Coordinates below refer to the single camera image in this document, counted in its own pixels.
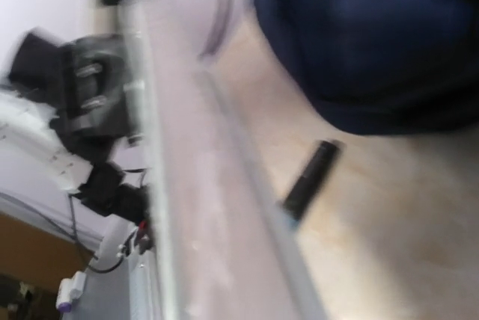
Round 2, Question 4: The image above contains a navy blue student backpack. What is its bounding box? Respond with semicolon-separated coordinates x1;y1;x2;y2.
254;0;478;135

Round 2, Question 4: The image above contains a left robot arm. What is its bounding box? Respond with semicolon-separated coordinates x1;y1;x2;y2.
1;0;149;224

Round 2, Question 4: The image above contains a black and blue stamp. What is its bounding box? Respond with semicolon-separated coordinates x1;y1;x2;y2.
281;140;343;229

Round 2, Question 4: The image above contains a front aluminium rail base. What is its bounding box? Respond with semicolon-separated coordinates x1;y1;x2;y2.
125;0;326;319

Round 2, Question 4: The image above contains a left aluminium frame post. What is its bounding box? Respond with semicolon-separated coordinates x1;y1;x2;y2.
198;0;235;60

